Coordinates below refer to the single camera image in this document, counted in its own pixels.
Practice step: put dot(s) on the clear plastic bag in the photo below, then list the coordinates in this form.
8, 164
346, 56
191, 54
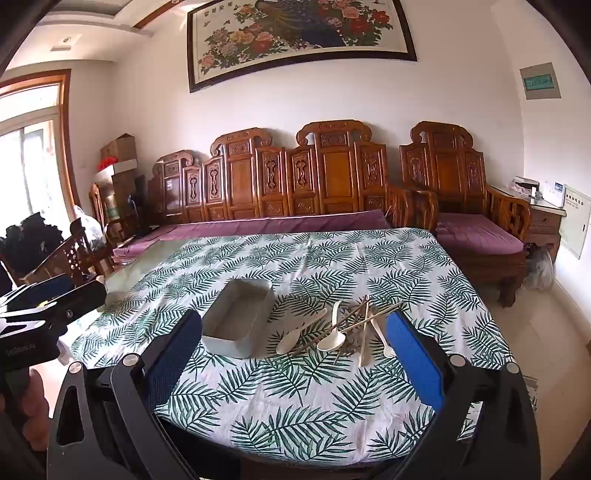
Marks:
92, 230

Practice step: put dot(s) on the wooden side cabinet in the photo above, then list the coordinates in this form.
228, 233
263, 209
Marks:
545, 221

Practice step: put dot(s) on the framed peacock painting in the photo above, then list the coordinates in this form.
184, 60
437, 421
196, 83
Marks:
300, 37

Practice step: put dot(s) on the white wall panel box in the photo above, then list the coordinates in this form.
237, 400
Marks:
572, 221

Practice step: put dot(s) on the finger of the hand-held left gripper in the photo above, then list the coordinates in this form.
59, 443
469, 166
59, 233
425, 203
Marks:
46, 288
78, 300

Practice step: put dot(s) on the black clothes pile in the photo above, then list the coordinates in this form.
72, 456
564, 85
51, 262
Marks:
32, 240

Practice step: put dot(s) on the carved wooden armchair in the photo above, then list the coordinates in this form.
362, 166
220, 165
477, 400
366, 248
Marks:
443, 166

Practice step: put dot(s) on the square purple seat cushion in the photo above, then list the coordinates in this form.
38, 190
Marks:
475, 233

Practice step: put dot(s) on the white rectangular container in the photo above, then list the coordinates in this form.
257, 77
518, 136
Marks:
240, 318

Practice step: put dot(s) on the person's left hand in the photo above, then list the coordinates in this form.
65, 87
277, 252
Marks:
39, 406

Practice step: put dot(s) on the carved wooden sofa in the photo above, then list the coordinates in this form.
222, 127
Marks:
337, 175

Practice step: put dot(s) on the wood framed window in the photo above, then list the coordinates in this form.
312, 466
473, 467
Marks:
32, 138

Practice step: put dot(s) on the cream plastic spoon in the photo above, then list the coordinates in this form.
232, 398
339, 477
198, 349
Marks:
387, 344
287, 344
330, 341

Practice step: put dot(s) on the wooden dining chair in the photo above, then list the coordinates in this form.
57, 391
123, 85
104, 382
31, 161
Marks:
64, 258

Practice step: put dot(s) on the white container lid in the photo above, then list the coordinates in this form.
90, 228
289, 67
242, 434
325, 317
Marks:
119, 293

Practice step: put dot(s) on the grey wall electrical panel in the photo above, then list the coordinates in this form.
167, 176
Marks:
540, 81

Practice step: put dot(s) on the long purple sofa cushion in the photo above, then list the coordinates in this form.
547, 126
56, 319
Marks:
277, 226

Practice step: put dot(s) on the brown cardboard box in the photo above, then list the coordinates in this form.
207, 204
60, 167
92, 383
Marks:
119, 147

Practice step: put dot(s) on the leaf print tablecloth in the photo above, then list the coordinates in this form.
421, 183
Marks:
314, 258

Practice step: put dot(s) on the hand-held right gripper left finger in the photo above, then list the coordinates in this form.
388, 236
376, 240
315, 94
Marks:
175, 360

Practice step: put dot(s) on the grey plastic bag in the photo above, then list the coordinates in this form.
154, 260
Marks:
540, 270

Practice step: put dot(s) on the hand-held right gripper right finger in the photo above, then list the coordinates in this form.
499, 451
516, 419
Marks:
413, 357

